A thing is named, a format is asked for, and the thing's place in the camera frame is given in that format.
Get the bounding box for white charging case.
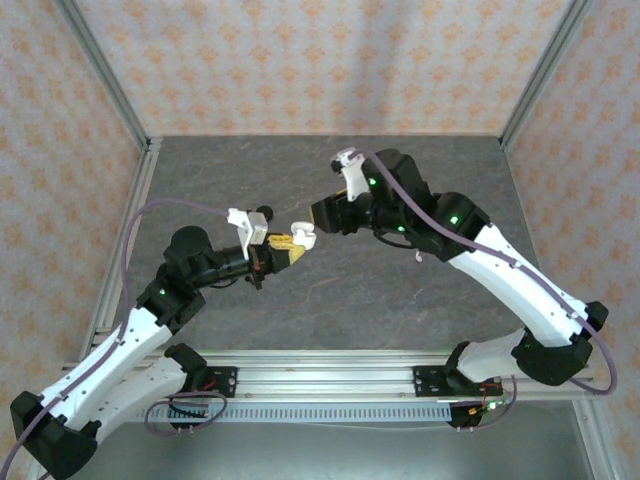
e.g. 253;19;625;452
291;221;320;250

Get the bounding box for grey metal sheet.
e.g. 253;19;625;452
74;422;601;480

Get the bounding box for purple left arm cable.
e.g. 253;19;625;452
0;198;234;480

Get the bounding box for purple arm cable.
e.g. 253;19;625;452
0;198;234;480
354;151;619;432

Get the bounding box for aluminium table side rail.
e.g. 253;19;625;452
499;139;571;361
89;137;164;361

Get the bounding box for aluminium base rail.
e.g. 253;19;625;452
59;349;599;401

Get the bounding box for red orange wires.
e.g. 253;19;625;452
467;380;512;417
187;374;219;401

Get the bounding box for perforated grey cable duct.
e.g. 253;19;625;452
119;403;454;424

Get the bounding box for aluminium frame post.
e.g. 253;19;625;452
499;0;594;151
54;0;151;151

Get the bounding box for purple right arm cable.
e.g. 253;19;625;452
354;151;619;432

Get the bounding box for aluminium lower frame rail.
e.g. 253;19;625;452
572;399;629;480

